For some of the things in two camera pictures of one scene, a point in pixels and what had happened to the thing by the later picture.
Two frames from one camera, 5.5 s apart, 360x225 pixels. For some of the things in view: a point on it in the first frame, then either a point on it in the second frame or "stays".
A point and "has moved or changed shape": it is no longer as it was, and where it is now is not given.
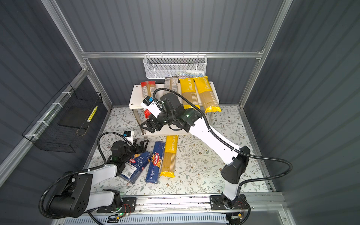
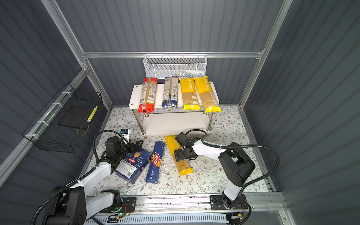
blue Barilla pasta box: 134,165 stays
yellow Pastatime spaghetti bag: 188,90 stays
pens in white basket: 192,72 stays
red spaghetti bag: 147,88 has moved or changed shape
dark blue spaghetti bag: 171,83 stays
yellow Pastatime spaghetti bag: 208,100 stays
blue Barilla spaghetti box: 155,168 stays
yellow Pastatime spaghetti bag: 169,158 -> 183,166
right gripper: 150,122 -> 180,156
